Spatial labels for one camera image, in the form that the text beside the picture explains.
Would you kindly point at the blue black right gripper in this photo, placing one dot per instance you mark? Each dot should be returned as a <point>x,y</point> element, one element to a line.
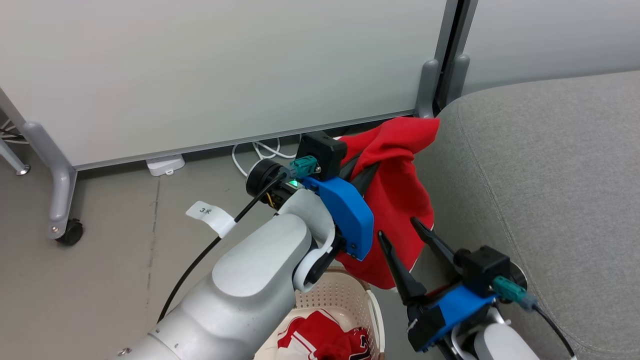
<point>460,305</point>

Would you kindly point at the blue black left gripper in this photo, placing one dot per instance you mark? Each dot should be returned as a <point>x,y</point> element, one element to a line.
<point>345,215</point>

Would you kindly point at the plain red garment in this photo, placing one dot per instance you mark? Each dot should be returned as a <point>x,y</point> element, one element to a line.
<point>400,190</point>

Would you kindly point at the red white sports jersey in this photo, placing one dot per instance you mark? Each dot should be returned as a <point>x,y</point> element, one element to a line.
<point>320,330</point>

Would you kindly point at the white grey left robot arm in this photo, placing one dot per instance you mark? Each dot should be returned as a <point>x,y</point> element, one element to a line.
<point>250,290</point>

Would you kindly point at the cream perforated laundry basket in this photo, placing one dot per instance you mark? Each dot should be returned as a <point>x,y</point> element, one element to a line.
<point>330,295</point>

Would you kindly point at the short grey partition foot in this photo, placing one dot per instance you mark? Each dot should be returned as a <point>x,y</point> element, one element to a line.
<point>427,90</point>
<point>459,75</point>

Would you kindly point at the grey fabric sofa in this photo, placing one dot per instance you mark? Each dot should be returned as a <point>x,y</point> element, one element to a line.
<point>550,175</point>

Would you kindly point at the wide white partition panel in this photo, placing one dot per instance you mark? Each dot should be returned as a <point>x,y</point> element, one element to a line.
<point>200,65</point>

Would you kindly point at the white power adapter box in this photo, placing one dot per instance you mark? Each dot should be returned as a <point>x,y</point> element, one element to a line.
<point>165,164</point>

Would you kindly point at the narrow white partition panel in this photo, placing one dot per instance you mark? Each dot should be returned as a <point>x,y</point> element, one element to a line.
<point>550,35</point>

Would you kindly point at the black caster wheel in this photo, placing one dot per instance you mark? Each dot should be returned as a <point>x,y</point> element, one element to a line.
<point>72,232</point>

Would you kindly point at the long grey partition leg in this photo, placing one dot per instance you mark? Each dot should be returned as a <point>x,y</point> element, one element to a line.
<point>60,185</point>

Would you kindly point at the thin grey metal leg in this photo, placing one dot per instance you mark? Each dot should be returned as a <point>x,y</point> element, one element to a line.
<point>12,160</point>

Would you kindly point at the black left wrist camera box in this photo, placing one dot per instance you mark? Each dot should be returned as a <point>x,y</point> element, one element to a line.
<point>322,150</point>

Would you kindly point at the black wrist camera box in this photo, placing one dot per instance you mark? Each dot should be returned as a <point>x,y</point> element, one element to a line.
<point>322,150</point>
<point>482,267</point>

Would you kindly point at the teal left camera plug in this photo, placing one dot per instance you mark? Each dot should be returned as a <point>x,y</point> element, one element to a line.
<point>302,166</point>

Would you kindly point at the teal camera plug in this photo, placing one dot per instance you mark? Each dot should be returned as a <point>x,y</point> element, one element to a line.
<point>510,290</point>
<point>302,166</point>

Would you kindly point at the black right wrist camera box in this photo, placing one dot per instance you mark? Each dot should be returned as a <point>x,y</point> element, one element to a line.
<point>482,267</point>

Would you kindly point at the teal right camera plug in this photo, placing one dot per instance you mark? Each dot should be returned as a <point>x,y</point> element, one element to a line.
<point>510,290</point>

